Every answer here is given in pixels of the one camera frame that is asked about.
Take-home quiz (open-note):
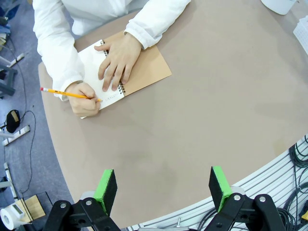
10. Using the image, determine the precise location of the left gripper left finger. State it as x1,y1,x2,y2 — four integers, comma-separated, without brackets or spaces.
45,169,121,231

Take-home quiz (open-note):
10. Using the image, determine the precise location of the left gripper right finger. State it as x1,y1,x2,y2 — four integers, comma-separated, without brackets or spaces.
204,166,287,231

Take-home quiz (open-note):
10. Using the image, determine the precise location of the yellow pencil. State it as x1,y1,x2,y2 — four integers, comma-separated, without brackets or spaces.
39,87,103,102

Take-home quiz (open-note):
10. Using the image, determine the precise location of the spiral notebook with brown cover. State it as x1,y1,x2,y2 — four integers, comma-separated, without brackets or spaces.
77,30,173,120

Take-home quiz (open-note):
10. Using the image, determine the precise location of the person's left forearm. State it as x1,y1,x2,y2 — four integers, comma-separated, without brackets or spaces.
124,0,192,50

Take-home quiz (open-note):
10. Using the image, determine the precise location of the person's right forearm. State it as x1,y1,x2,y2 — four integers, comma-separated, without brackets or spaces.
33,14,85,101

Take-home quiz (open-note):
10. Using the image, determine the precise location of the person's right hand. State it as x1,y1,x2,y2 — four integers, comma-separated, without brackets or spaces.
64,82,103,118

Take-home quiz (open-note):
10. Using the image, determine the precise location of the person's left hand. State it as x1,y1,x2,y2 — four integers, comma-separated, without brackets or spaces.
94,32,142,92

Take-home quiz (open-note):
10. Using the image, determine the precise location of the small wooden box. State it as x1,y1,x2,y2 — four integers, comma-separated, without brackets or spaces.
16,194,46,222

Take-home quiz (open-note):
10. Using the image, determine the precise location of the white tape roll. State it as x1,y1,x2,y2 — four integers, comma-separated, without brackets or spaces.
0,208,15,229

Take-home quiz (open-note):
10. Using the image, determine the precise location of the black pouch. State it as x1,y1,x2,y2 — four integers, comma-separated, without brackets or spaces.
6,110,21,133

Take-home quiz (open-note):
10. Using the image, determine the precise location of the grey plastic stool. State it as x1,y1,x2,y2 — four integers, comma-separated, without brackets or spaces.
0,66,18,97

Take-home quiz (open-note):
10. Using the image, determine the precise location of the white perforated plastic basket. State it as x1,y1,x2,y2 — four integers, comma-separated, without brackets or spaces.
293,15,308,55

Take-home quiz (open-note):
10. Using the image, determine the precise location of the person's torso in white jacket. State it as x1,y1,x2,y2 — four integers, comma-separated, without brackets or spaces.
60,0,150,37

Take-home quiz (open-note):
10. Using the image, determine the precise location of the white lidded trash bin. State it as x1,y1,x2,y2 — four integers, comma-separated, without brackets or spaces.
261,0,298,15

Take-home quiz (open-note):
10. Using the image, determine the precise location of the thin black floor cable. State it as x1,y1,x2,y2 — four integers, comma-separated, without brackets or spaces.
4,36,37,195

